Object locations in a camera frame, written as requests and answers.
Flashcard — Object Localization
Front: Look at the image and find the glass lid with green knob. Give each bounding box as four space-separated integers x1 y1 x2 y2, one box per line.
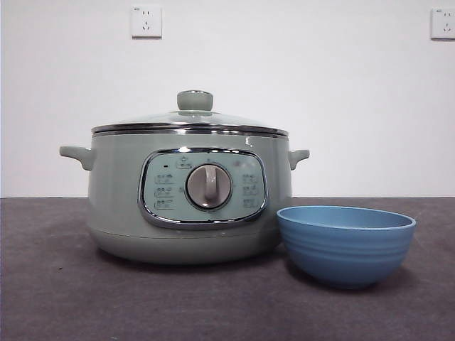
91 90 289 138

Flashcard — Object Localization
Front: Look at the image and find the pale green electric steamer pot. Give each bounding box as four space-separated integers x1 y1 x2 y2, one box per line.
58 124 311 266

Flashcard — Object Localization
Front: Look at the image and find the blue ribbed bowl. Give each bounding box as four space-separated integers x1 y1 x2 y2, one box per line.
276 205 417 289

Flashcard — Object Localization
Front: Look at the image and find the white wall socket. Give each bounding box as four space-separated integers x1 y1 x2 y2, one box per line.
429 7 455 40
130 5 164 39

